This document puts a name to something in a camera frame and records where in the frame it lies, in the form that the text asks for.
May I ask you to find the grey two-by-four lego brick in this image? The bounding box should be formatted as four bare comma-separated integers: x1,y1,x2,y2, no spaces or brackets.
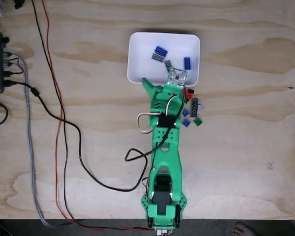
164,59,174,73
151,53,165,64
190,97,200,118

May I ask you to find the blue two-by-four lego brick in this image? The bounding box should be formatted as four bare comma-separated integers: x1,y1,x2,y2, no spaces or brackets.
153,45,168,57
183,57,193,71

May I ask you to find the white plastic bin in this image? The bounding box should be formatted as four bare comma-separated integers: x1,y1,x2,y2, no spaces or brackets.
127,31,201,87

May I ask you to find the red lego brick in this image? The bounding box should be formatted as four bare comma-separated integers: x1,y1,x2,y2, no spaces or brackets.
181,88,195,98

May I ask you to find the person's foot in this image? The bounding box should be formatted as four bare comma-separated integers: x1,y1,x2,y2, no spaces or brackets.
233,221,256,236

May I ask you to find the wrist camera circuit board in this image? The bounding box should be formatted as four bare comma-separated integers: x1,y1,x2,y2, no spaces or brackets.
166,69,188,87

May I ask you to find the white servo cable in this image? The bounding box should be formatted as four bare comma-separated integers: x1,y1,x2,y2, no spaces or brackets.
137,94,179,134

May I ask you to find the thin black cable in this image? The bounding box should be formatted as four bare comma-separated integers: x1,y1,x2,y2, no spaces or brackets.
30,0,155,232

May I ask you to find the thick black ferrite cable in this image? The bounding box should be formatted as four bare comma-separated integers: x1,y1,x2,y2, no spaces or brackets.
2,80,187,192

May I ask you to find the thin red cable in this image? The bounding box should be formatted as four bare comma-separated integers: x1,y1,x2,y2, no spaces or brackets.
41,0,155,232

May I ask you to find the grey braided cable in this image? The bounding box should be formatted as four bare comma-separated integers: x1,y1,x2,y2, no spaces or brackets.
3,52,74,228

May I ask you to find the short black hub cable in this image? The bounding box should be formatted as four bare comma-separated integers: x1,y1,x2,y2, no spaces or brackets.
2,61,25,77

